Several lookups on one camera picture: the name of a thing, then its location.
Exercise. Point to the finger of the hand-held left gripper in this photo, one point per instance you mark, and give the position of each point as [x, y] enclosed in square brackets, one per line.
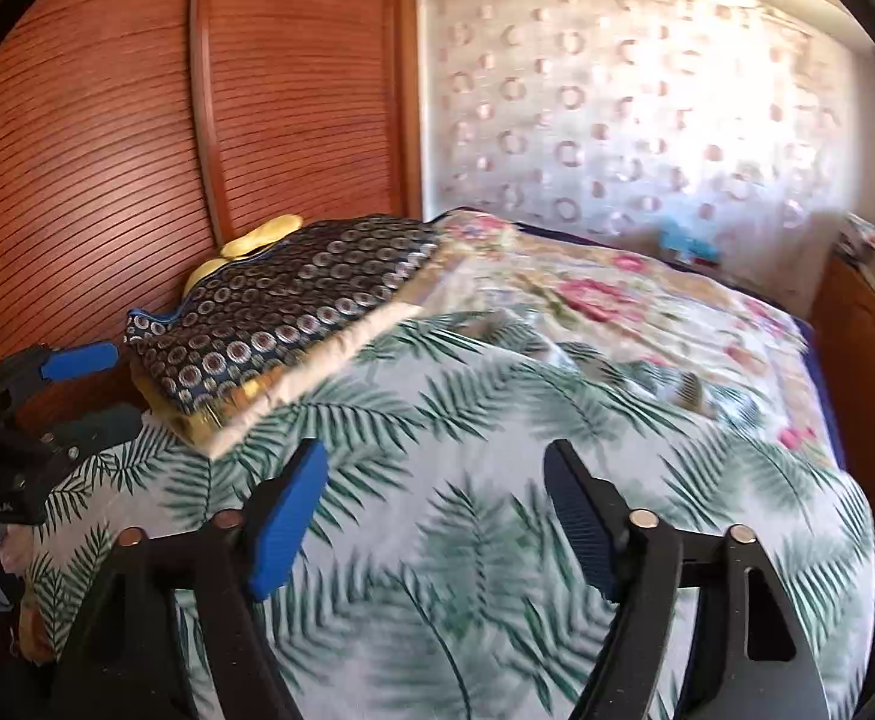
[77, 361]
[100, 427]

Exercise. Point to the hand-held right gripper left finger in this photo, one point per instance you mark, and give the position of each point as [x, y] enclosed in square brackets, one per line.
[284, 525]

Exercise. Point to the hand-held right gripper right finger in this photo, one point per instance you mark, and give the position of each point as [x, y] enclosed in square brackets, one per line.
[584, 525]

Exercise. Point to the navy circle patterned shirt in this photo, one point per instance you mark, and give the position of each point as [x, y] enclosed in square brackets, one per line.
[280, 300]

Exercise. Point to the yellow plush toy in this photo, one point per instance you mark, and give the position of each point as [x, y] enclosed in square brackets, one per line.
[257, 236]

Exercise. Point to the wooden slatted wardrobe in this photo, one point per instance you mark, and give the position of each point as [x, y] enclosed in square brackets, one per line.
[107, 127]

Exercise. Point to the teal box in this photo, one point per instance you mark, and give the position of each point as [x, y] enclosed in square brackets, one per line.
[689, 240]

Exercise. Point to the wooden sideboard cabinet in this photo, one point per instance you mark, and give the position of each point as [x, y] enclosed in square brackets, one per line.
[857, 360]

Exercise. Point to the folded floral cloth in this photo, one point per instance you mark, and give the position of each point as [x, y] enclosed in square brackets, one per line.
[861, 234]

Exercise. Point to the sheer circle patterned curtain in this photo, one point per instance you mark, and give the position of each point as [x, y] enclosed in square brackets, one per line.
[595, 112]

